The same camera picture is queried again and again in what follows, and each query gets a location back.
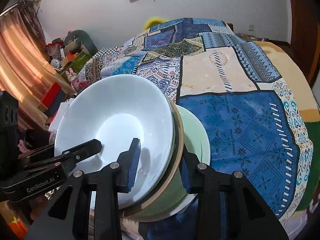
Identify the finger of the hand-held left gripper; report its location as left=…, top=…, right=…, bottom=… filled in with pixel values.
left=25, top=139, right=102, bottom=173
left=18, top=145, right=57, bottom=163

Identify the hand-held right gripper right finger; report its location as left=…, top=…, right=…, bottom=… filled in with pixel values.
left=181, top=151, right=290, bottom=240

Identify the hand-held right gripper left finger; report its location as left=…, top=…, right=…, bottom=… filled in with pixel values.
left=24, top=138, right=142, bottom=240

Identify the white plate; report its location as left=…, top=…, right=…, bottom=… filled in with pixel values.
left=172, top=192, right=199, bottom=217

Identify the green bowl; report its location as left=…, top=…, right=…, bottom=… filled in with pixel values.
left=137, top=155, right=198, bottom=222

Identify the pink bowl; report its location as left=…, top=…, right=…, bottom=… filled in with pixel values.
left=122, top=92, right=185, bottom=217

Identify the green plate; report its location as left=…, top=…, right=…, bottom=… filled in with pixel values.
left=175, top=105, right=211, bottom=170

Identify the white bowl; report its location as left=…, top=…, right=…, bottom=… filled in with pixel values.
left=54, top=74, right=175, bottom=209

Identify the white paper sheet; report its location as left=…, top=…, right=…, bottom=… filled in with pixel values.
left=49, top=99, right=75, bottom=133

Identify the dark box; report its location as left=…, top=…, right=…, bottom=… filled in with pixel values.
left=45, top=90, right=67, bottom=117

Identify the red box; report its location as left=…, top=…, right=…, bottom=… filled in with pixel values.
left=40, top=82, right=63, bottom=108

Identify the patchwork printed blanket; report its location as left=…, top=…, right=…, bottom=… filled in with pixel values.
left=80, top=17, right=314, bottom=240

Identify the pink bunny toy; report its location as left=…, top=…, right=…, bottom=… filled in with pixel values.
left=65, top=69, right=79, bottom=89

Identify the orange curtain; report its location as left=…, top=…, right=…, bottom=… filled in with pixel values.
left=0, top=0, right=73, bottom=130

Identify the green storage box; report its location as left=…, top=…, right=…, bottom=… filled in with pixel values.
left=62, top=52, right=92, bottom=75

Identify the grey plush toy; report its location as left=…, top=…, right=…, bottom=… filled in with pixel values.
left=64, top=30, right=98, bottom=55

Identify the yellow fuzzy cushion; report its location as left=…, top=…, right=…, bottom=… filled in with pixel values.
left=143, top=17, right=167, bottom=30

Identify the beige green fleece blanket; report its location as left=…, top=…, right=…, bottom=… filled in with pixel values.
left=257, top=41, right=320, bottom=220

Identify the wooden door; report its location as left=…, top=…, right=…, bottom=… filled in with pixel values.
left=287, top=0, right=320, bottom=85

